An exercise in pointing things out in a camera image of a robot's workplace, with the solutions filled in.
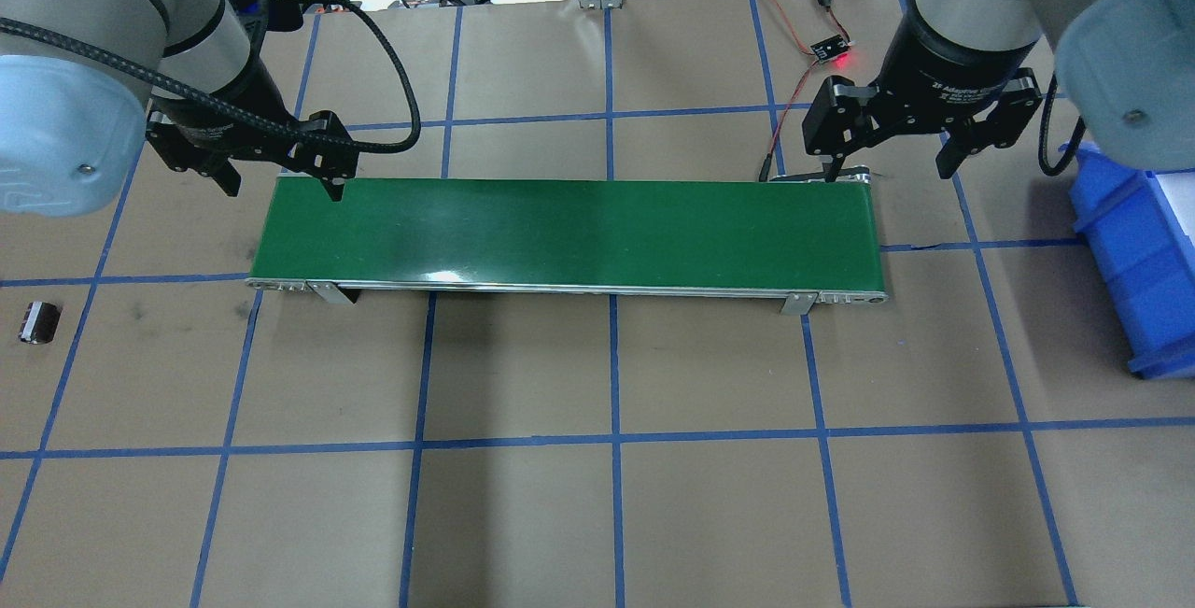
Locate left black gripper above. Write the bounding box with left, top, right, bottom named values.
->
left=147, top=76, right=359, bottom=203

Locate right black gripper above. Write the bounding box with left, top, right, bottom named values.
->
left=801, top=20, right=1043, bottom=183

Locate dark cylindrical capacitor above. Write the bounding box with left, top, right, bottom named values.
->
left=18, top=301, right=61, bottom=345

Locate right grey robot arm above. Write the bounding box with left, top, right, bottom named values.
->
left=802, top=0, right=1194, bottom=182

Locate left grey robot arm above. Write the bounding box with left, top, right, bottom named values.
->
left=4, top=0, right=359, bottom=219

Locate small sensor circuit board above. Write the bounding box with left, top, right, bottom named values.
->
left=809, top=35, right=852, bottom=66

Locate green conveyor belt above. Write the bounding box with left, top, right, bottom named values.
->
left=247, top=177, right=891, bottom=314

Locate blue plastic bin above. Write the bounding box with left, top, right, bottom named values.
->
left=1070, top=143, right=1194, bottom=379

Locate black braided cable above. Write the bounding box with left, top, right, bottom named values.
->
left=0, top=0, right=423, bottom=156

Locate red black wire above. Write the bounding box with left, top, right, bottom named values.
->
left=747, top=0, right=854, bottom=183

